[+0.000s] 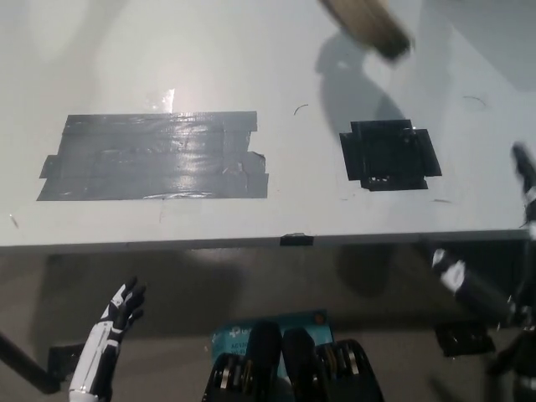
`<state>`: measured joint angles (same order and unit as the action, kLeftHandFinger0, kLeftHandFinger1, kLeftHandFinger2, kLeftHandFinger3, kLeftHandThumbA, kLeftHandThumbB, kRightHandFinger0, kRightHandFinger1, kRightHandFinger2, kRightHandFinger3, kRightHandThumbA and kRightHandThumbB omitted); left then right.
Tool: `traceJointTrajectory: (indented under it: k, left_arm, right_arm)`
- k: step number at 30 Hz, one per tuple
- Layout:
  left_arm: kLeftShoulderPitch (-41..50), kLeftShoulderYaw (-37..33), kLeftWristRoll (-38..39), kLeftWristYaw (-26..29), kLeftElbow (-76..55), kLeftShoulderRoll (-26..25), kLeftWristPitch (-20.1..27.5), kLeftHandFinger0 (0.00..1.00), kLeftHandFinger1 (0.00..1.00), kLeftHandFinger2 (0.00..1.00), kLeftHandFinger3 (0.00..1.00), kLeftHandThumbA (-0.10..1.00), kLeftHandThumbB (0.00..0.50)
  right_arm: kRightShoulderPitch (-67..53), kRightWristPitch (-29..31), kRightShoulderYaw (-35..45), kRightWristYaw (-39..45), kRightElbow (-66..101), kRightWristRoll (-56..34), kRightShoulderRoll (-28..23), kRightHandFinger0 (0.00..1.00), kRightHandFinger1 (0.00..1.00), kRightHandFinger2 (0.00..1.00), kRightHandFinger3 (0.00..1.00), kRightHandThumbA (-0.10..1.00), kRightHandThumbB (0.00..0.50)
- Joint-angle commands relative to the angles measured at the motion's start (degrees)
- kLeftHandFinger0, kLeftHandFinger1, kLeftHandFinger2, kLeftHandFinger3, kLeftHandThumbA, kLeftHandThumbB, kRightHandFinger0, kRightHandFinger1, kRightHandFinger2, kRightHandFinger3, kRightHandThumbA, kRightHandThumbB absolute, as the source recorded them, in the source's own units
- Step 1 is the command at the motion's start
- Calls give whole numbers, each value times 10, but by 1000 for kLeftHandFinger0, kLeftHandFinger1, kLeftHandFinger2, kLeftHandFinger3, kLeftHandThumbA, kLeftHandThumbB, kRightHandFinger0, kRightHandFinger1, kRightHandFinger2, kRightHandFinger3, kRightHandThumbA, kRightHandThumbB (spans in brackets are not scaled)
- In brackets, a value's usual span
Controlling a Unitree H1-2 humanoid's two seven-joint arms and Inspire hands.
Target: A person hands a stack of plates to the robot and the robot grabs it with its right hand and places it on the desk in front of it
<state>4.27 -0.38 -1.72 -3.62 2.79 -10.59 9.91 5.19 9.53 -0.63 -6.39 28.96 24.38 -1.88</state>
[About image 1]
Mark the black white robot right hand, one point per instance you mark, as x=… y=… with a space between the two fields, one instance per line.
x=469 y=285

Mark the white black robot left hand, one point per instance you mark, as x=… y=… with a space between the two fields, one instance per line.
x=109 y=318

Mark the grey duct tape patch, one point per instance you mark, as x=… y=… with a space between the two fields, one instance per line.
x=159 y=159

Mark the black table leg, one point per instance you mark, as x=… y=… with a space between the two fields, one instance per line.
x=25 y=368

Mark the black tape square patch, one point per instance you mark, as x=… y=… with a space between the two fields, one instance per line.
x=389 y=157

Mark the stack of beige paper plates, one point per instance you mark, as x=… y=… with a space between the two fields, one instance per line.
x=368 y=25

